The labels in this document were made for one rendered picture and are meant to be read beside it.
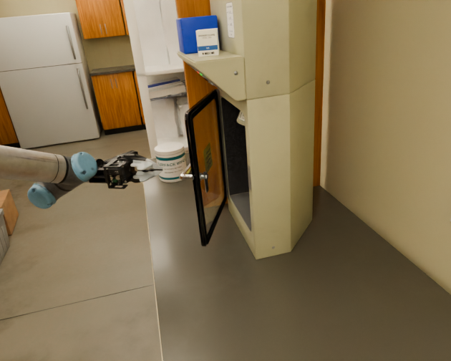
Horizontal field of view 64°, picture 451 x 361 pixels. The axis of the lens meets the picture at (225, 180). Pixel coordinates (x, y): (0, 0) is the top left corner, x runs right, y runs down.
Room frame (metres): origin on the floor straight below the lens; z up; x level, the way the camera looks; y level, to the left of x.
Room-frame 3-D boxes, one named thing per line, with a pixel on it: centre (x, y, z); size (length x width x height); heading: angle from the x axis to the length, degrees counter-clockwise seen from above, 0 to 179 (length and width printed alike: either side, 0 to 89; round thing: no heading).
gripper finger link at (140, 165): (0.98, 0.23, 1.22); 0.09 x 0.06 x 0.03; 75
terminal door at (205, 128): (1.01, 0.04, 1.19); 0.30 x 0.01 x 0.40; 165
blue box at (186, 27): (1.09, 0.04, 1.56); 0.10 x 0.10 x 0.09; 12
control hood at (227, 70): (1.00, 0.02, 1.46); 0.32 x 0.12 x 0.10; 12
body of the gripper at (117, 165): (1.00, 0.34, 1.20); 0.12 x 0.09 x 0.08; 75
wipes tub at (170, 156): (1.52, 0.24, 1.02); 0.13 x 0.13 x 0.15
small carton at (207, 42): (0.95, 0.01, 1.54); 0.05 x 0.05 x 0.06; 86
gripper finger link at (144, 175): (0.98, 0.23, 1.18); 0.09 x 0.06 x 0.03; 75
